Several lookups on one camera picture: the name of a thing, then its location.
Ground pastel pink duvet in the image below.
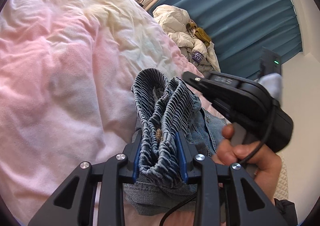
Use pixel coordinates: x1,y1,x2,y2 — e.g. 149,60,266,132
0,0,225,226

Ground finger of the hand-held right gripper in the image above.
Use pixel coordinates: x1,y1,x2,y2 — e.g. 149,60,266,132
182,71,212,88

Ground person's right hand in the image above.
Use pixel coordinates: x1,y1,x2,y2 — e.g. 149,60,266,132
212,125,283,185

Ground grey down jacket purple label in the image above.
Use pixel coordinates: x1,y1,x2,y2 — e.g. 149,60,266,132
179,41,220,73

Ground mustard yellow garment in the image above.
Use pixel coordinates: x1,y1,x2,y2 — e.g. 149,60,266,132
186,22,212,47

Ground white cloth wrap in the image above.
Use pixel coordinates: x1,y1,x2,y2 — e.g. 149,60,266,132
257,73,283,100

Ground white down jacket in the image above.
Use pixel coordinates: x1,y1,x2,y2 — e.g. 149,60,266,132
152,4,220,72

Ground wide blue curtain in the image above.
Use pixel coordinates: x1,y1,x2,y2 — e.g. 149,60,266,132
149,0,304,79

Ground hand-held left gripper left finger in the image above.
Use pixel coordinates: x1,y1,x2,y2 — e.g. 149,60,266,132
28,130,143,226

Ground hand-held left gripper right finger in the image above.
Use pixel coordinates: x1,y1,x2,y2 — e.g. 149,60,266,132
175,131,288,226

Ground black cable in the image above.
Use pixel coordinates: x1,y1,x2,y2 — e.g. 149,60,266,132
235,101,278,164
160,195,198,226

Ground white quilted headboard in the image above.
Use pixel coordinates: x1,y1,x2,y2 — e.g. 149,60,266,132
275,153,290,200

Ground blue denim jeans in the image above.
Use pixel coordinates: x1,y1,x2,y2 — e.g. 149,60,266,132
124,67,228,216

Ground person's right forearm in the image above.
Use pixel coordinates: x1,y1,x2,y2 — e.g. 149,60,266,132
260,173,298,226

